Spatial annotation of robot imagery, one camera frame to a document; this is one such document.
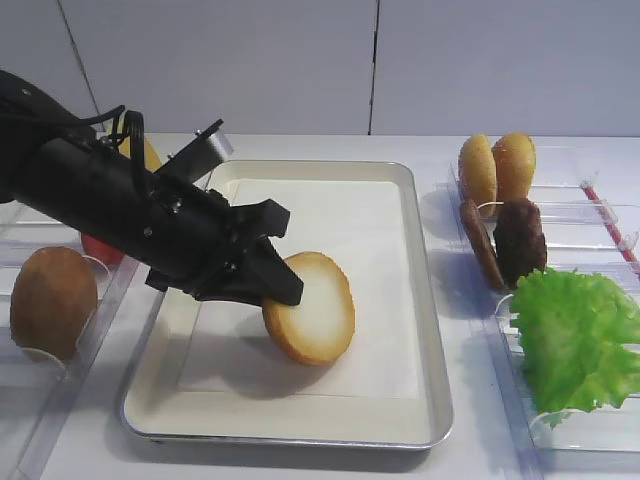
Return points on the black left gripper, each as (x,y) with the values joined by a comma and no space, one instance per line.
(201,245)

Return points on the toasted bread slice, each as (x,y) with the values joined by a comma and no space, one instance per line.
(320,328)
(52,300)

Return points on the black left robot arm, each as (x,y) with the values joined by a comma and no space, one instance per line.
(57,164)

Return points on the yellow cheese slice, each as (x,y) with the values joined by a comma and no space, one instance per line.
(151,158)

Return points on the left red tomato slice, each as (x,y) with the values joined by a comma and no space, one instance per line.
(107,254)

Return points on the left brown meat patty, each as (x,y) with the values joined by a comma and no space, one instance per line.
(481,244)

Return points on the right dark meat patty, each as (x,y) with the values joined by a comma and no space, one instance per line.
(519,240)

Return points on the green lettuce leaf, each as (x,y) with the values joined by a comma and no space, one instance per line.
(576,331)

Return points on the white metal tray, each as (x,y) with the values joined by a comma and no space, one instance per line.
(210,372)

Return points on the left bun half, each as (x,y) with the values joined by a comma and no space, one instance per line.
(477,170)

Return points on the bun half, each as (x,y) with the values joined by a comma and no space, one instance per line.
(477,170)
(515,159)

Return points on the right bun half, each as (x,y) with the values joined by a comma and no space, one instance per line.
(515,159)

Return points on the left clear acrylic rack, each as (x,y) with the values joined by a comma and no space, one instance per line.
(40,379)

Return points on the clear acrylic rack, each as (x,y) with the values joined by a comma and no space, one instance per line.
(585,234)
(40,379)

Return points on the right clear acrylic rack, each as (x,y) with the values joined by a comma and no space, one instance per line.
(585,234)

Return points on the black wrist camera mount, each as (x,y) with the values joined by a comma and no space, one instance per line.
(208,149)

